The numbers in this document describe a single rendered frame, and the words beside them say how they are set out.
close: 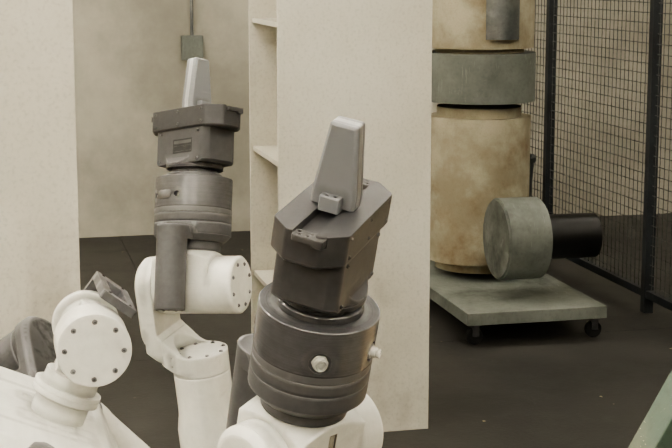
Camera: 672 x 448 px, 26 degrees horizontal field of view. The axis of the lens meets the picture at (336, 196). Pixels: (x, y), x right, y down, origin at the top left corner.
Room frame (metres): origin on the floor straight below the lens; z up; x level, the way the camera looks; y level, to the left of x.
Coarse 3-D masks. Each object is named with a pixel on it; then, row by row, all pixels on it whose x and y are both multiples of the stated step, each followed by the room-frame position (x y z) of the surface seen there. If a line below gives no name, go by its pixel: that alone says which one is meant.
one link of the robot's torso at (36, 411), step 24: (0, 384) 1.32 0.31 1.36; (24, 384) 1.35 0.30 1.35; (0, 408) 1.24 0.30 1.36; (24, 408) 1.27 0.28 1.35; (48, 408) 1.27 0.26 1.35; (72, 408) 1.27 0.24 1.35; (96, 408) 1.29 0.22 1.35; (0, 432) 1.18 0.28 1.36; (24, 432) 1.20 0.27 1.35; (48, 432) 1.23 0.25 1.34; (72, 432) 1.26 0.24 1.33; (96, 432) 1.29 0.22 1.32
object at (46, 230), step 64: (0, 0) 3.57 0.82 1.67; (64, 0) 3.61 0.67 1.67; (0, 64) 3.57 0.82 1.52; (64, 64) 3.61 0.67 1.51; (0, 128) 3.57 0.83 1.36; (64, 128) 3.61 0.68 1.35; (0, 192) 3.57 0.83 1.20; (64, 192) 3.61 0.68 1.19; (0, 256) 3.57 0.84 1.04; (64, 256) 3.60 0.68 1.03; (0, 320) 3.57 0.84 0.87
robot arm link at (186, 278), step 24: (168, 216) 1.60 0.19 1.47; (192, 216) 1.59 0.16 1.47; (216, 216) 1.60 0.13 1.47; (168, 240) 1.56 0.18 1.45; (192, 240) 1.59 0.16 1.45; (216, 240) 1.60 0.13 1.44; (168, 264) 1.55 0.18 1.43; (192, 264) 1.58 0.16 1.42; (216, 264) 1.58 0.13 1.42; (240, 264) 1.59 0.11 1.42; (168, 288) 1.55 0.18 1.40; (192, 288) 1.58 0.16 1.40; (216, 288) 1.57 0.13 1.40; (240, 288) 1.59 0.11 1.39; (168, 312) 1.61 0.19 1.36; (192, 312) 1.60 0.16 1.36; (216, 312) 1.59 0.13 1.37; (240, 312) 1.59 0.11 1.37
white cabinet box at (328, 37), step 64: (256, 0) 5.83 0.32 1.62; (320, 0) 5.30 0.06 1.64; (384, 0) 5.35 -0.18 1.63; (256, 64) 5.83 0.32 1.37; (320, 64) 5.30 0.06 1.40; (384, 64) 5.35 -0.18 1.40; (256, 128) 5.83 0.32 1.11; (320, 128) 5.30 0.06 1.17; (384, 128) 5.35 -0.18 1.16; (256, 192) 5.83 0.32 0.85; (256, 256) 5.83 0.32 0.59; (384, 256) 5.35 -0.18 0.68; (384, 320) 5.35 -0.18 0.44; (384, 384) 5.35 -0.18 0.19
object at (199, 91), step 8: (192, 64) 1.67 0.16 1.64; (200, 64) 1.67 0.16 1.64; (208, 64) 1.68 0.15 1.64; (192, 72) 1.67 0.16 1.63; (200, 72) 1.67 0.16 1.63; (208, 72) 1.68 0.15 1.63; (192, 80) 1.66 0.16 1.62; (200, 80) 1.67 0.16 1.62; (208, 80) 1.68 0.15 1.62; (192, 88) 1.66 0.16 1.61; (200, 88) 1.67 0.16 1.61; (208, 88) 1.68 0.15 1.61; (192, 96) 1.66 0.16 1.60; (200, 96) 1.66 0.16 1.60; (208, 96) 1.67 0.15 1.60; (192, 104) 1.65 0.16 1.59
